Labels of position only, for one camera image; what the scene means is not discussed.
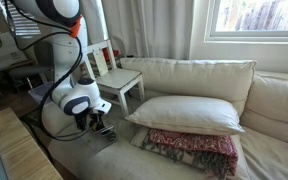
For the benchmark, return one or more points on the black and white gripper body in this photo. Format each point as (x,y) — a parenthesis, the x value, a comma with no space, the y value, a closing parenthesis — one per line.
(95,115)

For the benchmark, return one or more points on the clear acrylic box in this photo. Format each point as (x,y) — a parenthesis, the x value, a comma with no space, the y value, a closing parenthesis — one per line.
(96,141)

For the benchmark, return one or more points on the black torch with yellow ring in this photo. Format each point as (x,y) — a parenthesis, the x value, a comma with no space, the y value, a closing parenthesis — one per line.
(108,133)

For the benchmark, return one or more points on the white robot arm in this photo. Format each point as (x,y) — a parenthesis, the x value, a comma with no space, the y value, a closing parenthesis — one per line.
(69,50)

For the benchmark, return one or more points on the cream throw pillow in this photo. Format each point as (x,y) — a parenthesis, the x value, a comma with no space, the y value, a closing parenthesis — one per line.
(188,114)

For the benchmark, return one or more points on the small white wooden chair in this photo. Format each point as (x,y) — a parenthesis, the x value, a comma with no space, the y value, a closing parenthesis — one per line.
(112,79)

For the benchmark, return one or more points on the lavender plastic bin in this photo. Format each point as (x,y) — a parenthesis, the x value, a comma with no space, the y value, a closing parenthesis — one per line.
(38,93)

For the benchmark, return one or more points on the grey office chair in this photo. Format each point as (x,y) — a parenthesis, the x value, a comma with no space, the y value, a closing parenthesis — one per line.
(44,55)

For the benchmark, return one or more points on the wooden side table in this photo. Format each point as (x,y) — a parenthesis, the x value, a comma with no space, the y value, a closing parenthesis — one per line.
(21,156)

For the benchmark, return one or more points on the white curtain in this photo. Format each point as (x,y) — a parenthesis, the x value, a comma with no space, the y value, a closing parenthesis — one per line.
(142,28)

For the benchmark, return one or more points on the white window blind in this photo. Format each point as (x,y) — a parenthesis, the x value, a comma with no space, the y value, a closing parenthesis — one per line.
(19,24)

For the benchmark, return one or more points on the red patterned fringed blanket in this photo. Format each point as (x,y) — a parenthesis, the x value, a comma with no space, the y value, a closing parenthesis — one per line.
(217,155)

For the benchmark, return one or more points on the white window frame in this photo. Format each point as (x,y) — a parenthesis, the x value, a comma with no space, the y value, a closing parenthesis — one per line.
(247,21)

